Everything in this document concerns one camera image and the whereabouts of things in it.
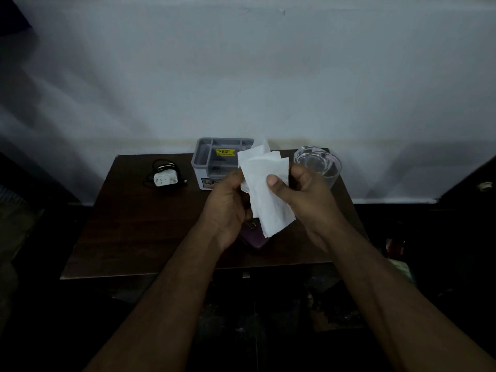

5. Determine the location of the person's right forearm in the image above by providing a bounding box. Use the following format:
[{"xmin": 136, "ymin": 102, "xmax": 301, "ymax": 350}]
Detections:
[{"xmin": 325, "ymin": 221, "xmax": 496, "ymax": 372}]

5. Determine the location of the clear glass bowl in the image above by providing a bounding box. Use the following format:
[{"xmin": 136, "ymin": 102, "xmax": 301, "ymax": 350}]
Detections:
[{"xmin": 293, "ymin": 146, "xmax": 343, "ymax": 189}]

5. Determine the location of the black charger cable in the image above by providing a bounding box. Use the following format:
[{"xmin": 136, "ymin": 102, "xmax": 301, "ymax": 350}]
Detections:
[{"xmin": 144, "ymin": 159, "xmax": 188, "ymax": 189}]

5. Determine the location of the person's left hand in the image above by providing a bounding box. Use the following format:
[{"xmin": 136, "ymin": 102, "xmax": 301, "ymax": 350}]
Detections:
[{"xmin": 197, "ymin": 169, "xmax": 253, "ymax": 252}]

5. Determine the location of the person's right hand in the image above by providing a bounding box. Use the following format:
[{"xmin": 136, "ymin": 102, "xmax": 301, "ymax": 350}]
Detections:
[{"xmin": 267, "ymin": 164, "xmax": 349, "ymax": 255}]

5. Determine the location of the white paper tissue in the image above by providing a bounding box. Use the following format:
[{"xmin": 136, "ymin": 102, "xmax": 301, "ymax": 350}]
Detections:
[{"xmin": 237, "ymin": 142, "xmax": 297, "ymax": 238}]

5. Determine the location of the grey plastic organizer box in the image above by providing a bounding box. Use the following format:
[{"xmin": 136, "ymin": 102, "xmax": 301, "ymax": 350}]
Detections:
[{"xmin": 191, "ymin": 137, "xmax": 255, "ymax": 190}]

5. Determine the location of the white charger adapter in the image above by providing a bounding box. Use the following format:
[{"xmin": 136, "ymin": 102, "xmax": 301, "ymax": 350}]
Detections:
[{"xmin": 153, "ymin": 169, "xmax": 179, "ymax": 187}]

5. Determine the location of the person's left forearm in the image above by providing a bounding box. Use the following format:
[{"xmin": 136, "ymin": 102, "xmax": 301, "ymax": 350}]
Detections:
[{"xmin": 83, "ymin": 222, "xmax": 227, "ymax": 372}]

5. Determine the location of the dark purple phone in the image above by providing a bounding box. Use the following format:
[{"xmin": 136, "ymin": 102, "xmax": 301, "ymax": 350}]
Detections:
[{"xmin": 238, "ymin": 219, "xmax": 276, "ymax": 250}]

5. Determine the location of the dark wooden table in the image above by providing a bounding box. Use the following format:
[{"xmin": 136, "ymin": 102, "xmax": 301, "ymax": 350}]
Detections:
[{"xmin": 60, "ymin": 148, "xmax": 369, "ymax": 280}]

